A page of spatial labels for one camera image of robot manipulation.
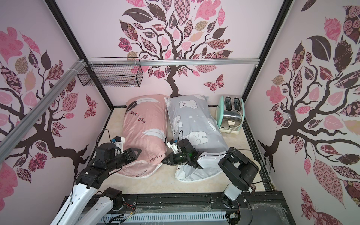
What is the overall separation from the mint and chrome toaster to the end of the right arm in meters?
0.36

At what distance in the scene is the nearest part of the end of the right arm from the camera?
26.4 inches

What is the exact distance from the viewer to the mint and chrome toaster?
0.94 m
